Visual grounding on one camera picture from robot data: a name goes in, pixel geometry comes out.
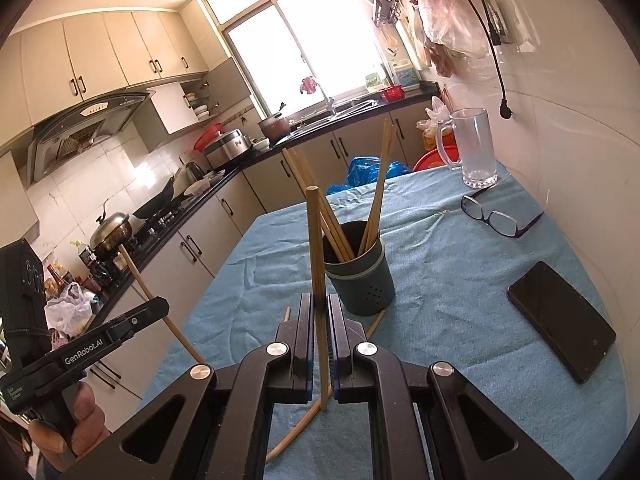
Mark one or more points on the chrome faucet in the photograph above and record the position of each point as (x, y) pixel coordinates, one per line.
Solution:
(330, 100)

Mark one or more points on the white plastic bag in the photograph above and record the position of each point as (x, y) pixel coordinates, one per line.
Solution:
(70, 310)

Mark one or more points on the clear plastic bag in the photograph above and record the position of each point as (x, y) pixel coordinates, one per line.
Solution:
(432, 120)

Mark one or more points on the black smartphone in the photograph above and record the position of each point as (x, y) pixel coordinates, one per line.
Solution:
(560, 320)

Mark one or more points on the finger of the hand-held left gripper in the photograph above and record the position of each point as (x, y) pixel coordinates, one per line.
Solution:
(142, 316)

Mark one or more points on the brown cooking pot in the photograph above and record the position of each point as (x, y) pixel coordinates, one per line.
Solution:
(274, 130)

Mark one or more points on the black range hood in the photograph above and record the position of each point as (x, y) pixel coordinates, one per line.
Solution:
(85, 125)

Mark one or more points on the hanging plastic bags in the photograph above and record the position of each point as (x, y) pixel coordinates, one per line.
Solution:
(450, 25)

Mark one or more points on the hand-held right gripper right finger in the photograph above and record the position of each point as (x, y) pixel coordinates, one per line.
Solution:
(334, 350)

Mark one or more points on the blue towel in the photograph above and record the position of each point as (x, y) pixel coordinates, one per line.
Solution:
(450, 285)

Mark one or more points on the wall knife rack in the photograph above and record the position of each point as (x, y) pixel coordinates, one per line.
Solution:
(387, 10)

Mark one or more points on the red plastic basin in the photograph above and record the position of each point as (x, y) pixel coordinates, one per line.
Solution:
(432, 160)

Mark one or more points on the red small basket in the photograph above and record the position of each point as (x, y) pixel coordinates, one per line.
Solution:
(391, 93)

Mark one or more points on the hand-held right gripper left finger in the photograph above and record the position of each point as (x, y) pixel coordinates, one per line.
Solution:
(306, 350)

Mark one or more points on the steel pot with lid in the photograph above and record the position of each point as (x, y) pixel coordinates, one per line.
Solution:
(110, 232)

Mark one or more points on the person's left hand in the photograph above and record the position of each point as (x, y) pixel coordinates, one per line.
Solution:
(90, 410)

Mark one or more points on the dark grey utensil holder cup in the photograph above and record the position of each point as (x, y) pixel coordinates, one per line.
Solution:
(362, 285)

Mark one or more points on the black wok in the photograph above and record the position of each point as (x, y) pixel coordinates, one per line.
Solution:
(160, 200)

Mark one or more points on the kitchen window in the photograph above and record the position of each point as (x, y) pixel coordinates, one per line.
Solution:
(300, 35)

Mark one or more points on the white detergent container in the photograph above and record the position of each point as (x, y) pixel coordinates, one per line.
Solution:
(407, 75)

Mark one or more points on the clear glass mug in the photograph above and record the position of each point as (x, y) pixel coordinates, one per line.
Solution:
(475, 150)

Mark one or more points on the dark kettle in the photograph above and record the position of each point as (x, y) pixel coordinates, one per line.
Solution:
(195, 172)

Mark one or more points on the silver rice cooker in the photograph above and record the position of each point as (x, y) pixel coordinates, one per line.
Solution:
(227, 147)

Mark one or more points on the open wall shelf cabinet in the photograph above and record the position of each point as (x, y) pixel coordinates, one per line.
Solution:
(200, 95)

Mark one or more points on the beige upper kitchen cabinets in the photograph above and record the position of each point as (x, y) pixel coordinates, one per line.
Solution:
(100, 60)

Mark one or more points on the red round lid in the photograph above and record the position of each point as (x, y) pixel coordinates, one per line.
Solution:
(205, 137)

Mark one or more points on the blue plastic bag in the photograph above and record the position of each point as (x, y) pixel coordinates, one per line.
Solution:
(367, 170)

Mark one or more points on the purple framed eyeglasses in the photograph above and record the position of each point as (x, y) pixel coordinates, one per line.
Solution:
(502, 222)

